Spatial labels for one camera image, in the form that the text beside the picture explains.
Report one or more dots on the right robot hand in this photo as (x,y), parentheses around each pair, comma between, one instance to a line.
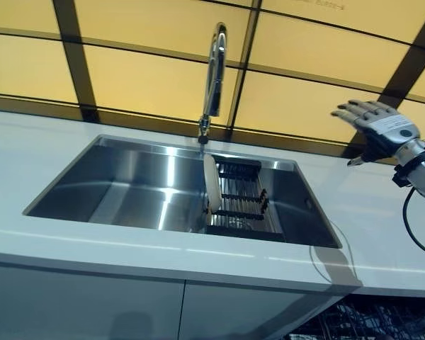
(382,131)

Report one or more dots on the beige round ceramic plate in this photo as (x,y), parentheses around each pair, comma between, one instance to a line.
(212,184)

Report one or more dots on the black sink dish rack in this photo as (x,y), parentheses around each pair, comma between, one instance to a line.
(244,205)

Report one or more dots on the chrome pull-down kitchen faucet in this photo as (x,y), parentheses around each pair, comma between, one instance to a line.
(214,81)

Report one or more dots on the stainless steel kitchen sink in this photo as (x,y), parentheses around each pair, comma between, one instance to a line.
(127,191)

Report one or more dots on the wide white cabinet door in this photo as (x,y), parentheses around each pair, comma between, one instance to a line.
(74,304)

